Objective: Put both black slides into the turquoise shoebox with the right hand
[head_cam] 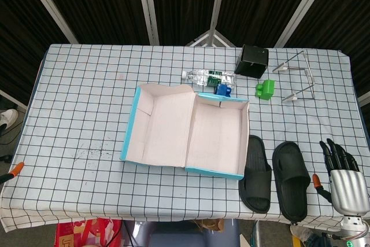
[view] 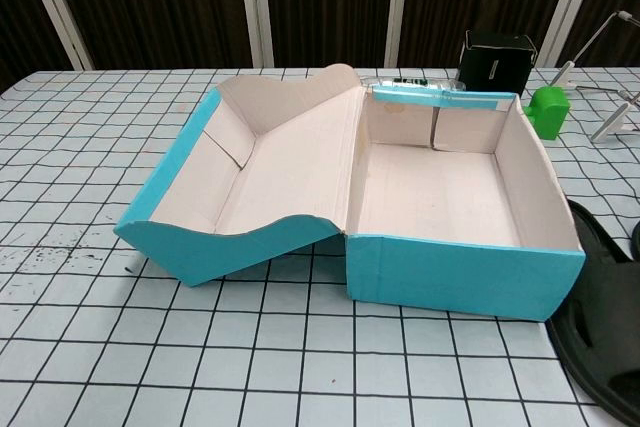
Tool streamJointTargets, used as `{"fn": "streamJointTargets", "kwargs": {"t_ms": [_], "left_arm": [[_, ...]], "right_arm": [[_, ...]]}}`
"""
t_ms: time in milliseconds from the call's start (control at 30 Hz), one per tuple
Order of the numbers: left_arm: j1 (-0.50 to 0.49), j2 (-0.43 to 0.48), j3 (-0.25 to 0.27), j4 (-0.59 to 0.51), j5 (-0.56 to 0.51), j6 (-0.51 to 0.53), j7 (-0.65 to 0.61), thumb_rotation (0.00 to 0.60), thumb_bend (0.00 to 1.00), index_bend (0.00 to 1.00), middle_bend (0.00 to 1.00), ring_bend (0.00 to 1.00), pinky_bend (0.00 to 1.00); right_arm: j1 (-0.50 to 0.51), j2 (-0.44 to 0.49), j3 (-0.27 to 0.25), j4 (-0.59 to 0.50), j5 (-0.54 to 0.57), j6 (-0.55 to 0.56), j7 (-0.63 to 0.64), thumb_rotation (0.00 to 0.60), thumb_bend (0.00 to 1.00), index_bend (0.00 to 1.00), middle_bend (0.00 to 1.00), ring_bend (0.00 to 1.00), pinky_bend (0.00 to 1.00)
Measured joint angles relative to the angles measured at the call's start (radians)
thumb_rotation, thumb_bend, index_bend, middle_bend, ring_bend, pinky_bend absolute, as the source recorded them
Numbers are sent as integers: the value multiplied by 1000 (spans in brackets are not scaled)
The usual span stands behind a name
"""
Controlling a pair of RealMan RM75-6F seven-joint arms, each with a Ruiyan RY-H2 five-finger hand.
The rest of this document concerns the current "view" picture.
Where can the white black checkered tablecloth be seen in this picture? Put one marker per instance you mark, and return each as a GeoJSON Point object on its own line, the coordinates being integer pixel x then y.
{"type": "Point", "coordinates": [200, 362]}

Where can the light blue cardboard shoe box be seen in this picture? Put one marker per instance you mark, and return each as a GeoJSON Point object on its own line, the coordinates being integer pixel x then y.
{"type": "Point", "coordinates": [440, 272]}

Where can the clear plastic water bottle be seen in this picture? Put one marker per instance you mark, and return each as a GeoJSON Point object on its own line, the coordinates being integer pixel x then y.
{"type": "Point", "coordinates": [400, 82]}

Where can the dark folding screen white frames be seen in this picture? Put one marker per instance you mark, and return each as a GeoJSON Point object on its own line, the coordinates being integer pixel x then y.
{"type": "Point", "coordinates": [165, 2]}

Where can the green toy block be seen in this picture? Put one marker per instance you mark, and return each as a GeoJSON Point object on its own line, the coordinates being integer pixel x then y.
{"type": "Point", "coordinates": [550, 112]}

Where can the black cube box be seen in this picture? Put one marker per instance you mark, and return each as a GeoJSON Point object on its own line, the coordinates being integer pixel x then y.
{"type": "Point", "coordinates": [492, 69]}

